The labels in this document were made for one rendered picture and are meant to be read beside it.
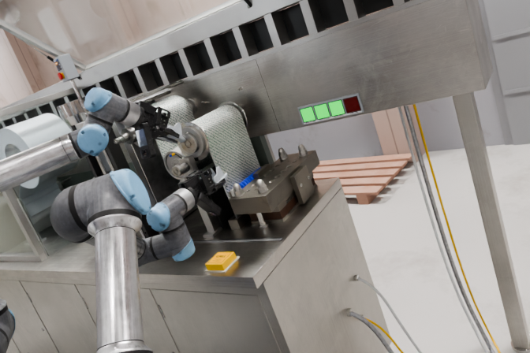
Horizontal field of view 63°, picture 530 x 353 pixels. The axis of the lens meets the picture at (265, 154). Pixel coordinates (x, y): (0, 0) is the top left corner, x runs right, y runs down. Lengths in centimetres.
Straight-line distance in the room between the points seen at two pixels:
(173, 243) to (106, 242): 42
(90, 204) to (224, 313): 65
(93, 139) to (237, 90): 75
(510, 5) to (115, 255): 347
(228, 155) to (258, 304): 55
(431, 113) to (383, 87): 280
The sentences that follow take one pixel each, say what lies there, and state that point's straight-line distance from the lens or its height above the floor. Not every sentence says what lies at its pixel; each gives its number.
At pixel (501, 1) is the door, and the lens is 392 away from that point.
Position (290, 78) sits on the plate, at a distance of 165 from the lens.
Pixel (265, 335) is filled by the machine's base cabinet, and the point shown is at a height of 67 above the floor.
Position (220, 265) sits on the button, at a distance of 136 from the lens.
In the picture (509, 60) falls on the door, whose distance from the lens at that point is 399.
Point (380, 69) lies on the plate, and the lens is 152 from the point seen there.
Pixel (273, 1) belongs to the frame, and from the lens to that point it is 163.
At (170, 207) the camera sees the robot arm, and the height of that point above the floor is 113.
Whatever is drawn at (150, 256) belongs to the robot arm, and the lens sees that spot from 141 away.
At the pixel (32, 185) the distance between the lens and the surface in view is 231.
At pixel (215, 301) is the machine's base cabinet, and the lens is 148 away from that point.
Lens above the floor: 149
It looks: 14 degrees down
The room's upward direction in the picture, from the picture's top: 20 degrees counter-clockwise
